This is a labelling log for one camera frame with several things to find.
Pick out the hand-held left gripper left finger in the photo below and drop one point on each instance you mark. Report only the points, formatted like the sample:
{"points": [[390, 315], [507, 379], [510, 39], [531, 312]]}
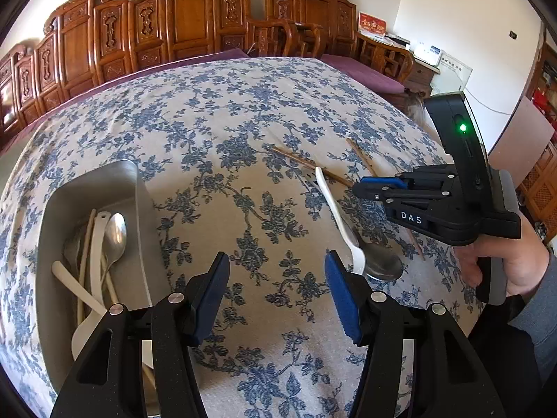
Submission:
{"points": [[211, 300]]}

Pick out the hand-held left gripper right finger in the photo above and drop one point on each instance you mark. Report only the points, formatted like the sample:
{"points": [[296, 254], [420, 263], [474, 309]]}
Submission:
{"points": [[343, 300]]}

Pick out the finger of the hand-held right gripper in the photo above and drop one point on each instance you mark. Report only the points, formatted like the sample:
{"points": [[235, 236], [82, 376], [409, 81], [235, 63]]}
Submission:
{"points": [[383, 180], [374, 192]]}

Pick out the brown chopstick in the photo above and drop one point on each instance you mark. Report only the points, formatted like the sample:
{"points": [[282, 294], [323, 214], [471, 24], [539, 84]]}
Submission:
{"points": [[304, 164], [359, 154]]}

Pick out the white plastic spoon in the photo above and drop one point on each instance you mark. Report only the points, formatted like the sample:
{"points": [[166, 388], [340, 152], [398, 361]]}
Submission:
{"points": [[337, 209], [101, 226], [78, 285]]}

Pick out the metal spoon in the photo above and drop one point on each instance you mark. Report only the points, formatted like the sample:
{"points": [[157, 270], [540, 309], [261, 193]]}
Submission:
{"points": [[383, 263], [115, 235]]}

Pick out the metal rectangular tray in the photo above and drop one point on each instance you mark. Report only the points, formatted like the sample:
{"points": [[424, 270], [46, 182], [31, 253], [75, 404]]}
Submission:
{"points": [[130, 183]]}

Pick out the person's right forearm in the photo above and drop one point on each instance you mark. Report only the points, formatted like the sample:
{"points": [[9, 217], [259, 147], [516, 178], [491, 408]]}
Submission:
{"points": [[539, 318]]}

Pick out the person's right hand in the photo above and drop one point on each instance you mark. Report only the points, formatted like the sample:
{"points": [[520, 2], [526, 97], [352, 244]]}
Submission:
{"points": [[528, 261]]}

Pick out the grey fluffy bundle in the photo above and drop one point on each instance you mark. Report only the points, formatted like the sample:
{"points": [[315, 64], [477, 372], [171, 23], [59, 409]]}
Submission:
{"points": [[415, 105]]}

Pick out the wooden lattice cabinet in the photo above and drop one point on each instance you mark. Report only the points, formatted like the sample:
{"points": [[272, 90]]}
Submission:
{"points": [[541, 183]]}

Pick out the pink flat board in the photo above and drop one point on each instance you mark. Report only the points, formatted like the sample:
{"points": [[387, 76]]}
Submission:
{"points": [[518, 124]]}

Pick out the wooden side table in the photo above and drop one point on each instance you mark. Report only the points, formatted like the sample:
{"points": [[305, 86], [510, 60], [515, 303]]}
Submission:
{"points": [[420, 76]]}

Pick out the square purple seat cushion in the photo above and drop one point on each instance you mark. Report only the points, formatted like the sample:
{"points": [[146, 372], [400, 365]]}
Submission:
{"points": [[361, 69]]}

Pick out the white electronic device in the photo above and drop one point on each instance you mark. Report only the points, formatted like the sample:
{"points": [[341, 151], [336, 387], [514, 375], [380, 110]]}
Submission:
{"points": [[425, 53]]}

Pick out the blue floral tablecloth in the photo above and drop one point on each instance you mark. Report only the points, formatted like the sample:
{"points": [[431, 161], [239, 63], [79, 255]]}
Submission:
{"points": [[261, 117]]}

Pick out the tissue box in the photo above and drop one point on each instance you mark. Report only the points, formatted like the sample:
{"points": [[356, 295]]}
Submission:
{"points": [[397, 40]]}

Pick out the red desk calendar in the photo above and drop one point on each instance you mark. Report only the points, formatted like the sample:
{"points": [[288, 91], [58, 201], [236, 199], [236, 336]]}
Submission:
{"points": [[372, 25]]}

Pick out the carved wooden armchair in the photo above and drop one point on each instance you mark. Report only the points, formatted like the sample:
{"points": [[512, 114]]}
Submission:
{"points": [[317, 13]]}

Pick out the long carved wooden sofa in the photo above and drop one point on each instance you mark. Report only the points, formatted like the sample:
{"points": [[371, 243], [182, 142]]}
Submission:
{"points": [[187, 13]]}

